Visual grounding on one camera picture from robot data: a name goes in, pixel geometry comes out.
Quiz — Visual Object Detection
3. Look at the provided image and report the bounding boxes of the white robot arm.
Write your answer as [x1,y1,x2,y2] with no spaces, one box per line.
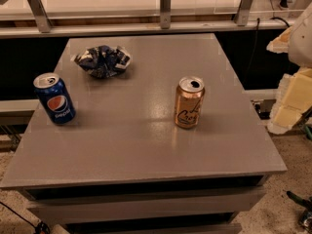
[288,3,312,68]

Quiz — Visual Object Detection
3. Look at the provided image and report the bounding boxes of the orange LaCroix can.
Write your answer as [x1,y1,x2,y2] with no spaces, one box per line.
[174,76,205,129]

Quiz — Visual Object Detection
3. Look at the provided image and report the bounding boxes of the blue Pepsi can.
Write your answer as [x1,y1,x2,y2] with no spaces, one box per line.
[33,73,76,125]

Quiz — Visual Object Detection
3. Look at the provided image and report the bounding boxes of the grey drawer cabinet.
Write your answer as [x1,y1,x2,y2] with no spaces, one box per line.
[1,34,286,234]

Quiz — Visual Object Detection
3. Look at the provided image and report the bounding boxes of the crumpled blue chip bag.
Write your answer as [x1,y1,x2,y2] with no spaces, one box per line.
[74,45,131,79]

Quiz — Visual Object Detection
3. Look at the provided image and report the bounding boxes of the yellow foam padding block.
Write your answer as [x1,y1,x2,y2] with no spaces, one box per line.
[267,67,312,135]

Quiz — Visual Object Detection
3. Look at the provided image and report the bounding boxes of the glass railing with metal posts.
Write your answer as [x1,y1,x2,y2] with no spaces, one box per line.
[0,0,311,39]

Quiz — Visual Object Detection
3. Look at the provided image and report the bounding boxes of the dark tool on floor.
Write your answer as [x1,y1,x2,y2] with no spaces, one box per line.
[286,190,312,234]

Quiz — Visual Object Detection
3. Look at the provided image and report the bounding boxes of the black hanging cable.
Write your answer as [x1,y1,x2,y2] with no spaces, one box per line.
[244,17,291,83]

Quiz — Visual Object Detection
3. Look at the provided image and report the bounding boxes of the black cable on floor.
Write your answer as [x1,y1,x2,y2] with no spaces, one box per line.
[0,200,52,234]

